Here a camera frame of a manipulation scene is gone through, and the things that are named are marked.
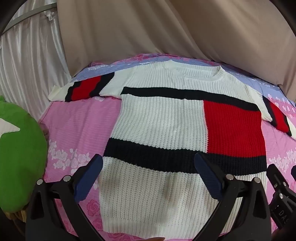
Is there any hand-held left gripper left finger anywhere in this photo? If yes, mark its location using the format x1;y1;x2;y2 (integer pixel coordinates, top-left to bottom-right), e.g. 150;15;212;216
25;153;107;241

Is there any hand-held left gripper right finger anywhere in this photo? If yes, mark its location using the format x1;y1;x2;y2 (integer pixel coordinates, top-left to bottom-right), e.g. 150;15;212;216
193;152;272;241

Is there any white red black knit sweater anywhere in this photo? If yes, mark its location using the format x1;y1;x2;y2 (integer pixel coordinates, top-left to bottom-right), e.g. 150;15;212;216
48;60;296;241

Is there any pink floral bed sheet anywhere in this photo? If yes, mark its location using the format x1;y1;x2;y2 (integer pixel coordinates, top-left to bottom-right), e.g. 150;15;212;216
38;53;296;241

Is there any green star plush pillow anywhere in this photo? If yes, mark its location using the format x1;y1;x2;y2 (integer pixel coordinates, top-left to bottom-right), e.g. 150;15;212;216
0;95;48;212

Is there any white pleated curtain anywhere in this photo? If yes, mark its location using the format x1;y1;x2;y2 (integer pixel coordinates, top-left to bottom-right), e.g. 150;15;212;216
0;5;73;116

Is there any beige curtain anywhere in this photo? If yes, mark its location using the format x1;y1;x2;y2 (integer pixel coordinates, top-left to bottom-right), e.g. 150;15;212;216
57;0;296;102

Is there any metal curtain rail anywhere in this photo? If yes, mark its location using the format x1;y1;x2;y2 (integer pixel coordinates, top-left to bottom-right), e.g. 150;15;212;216
0;6;57;35

